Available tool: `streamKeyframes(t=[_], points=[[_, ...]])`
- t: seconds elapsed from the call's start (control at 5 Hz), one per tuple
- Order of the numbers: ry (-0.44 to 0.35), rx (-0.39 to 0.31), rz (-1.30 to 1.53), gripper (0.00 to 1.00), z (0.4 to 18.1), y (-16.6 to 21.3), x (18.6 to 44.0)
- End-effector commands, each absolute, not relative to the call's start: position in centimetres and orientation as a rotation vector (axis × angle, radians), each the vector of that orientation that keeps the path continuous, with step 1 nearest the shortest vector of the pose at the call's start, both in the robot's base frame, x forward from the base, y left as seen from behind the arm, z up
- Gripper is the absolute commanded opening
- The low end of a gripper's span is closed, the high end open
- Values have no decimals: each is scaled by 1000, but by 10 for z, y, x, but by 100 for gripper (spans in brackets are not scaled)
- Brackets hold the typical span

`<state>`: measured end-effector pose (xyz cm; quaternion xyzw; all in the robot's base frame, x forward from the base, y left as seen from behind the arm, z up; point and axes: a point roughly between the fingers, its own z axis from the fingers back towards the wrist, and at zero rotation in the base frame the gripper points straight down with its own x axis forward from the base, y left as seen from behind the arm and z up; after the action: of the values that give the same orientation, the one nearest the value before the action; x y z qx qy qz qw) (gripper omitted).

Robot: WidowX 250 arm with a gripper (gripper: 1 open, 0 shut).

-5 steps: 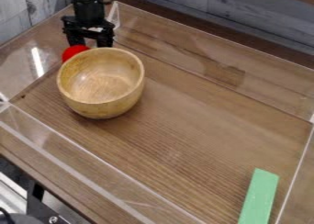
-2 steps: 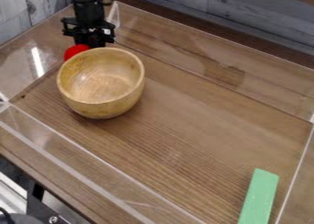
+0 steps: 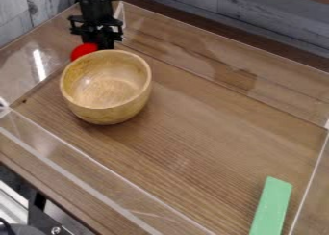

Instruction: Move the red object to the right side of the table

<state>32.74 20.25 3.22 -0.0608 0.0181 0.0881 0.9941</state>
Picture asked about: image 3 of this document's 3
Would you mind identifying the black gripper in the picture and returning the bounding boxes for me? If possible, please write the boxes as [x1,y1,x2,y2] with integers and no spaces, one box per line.
[68,0,124,50]

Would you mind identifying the red ball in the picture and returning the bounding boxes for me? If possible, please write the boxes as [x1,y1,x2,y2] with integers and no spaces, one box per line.
[71,42,98,61]

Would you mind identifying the wooden bowl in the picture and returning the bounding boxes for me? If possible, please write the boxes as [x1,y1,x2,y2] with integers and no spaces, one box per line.
[59,50,152,125]

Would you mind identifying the clear acrylic tray walls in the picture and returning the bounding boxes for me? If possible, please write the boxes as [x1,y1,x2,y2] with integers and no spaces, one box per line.
[0,5,329,235]

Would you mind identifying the green tape strip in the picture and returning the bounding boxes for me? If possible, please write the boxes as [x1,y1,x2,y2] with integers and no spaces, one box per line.
[248,176,294,235]

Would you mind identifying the clear acrylic corner bracket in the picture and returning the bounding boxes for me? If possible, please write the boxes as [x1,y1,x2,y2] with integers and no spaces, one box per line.
[114,1,127,28]

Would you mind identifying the black metal bracket with screw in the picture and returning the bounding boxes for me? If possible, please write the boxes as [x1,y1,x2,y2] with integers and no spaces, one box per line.
[27,192,75,235]

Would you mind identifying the black cable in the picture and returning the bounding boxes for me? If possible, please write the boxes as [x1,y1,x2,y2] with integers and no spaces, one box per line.
[0,218,15,235]

